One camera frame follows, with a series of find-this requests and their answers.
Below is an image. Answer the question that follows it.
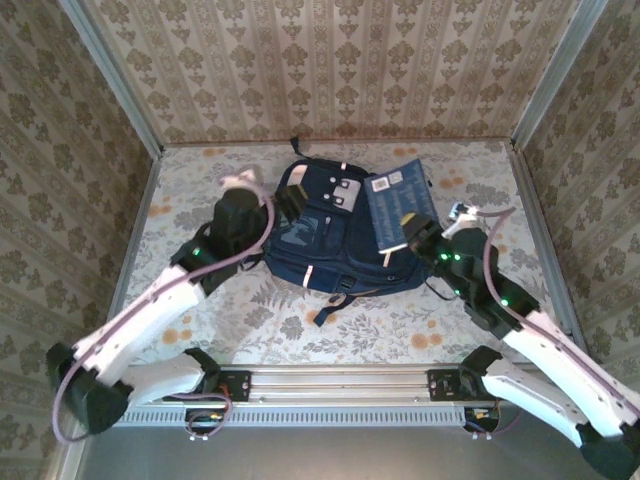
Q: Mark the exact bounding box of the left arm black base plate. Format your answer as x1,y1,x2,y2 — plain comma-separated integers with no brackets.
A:
199,369,251,403

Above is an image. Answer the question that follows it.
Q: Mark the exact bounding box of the navy blue backpack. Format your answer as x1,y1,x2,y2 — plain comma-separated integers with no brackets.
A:
262,137,436,329

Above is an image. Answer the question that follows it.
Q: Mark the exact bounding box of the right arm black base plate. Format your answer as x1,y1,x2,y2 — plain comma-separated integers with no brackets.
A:
427,368,494,403

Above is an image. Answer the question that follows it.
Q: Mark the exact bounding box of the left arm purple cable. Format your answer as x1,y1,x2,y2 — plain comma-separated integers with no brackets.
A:
52,192,276,444

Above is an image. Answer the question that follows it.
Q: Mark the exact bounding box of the grey metal panel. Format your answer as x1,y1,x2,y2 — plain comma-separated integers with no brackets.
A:
59,424,619,480

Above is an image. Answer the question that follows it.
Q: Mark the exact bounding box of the aluminium mounting rail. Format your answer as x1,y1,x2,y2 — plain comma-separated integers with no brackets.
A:
74,363,614,401

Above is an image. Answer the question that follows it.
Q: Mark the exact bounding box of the slotted grey cable duct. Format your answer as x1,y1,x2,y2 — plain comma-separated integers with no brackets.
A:
89,404,469,427

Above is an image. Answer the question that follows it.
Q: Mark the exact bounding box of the floral table cover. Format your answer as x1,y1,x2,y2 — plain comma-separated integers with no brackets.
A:
107,139,571,366

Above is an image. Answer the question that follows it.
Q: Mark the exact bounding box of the blue book with barcode sticker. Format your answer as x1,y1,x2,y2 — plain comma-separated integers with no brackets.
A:
363,158,441,256

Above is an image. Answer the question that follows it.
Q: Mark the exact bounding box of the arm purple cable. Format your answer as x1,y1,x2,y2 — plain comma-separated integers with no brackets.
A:
52,192,276,444
449,207,640,436

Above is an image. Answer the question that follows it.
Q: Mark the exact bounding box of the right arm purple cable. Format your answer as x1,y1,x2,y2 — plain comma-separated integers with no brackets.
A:
449,207,640,436

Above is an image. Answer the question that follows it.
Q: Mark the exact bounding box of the aluminium table side rail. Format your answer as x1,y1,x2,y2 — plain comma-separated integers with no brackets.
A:
93,149,165,366
509,144,591,364

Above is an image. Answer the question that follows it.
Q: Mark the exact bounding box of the aluminium frame post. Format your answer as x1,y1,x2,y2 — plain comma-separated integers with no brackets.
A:
510,0,612,150
58,0,166,157

